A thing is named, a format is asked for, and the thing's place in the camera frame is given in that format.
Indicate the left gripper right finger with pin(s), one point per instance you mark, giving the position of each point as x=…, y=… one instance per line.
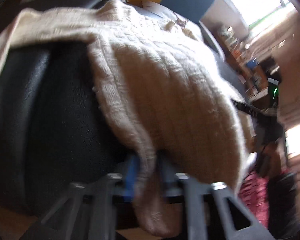
x=208, y=211

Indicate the wooden desk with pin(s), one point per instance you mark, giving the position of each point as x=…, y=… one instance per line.
x=261, y=78

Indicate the cream knitted sweater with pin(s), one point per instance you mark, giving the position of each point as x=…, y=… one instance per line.
x=159, y=89

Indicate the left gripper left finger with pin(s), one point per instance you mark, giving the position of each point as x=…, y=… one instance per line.
x=91, y=211

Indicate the pink cloth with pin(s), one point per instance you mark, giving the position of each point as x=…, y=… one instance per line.
x=272, y=201

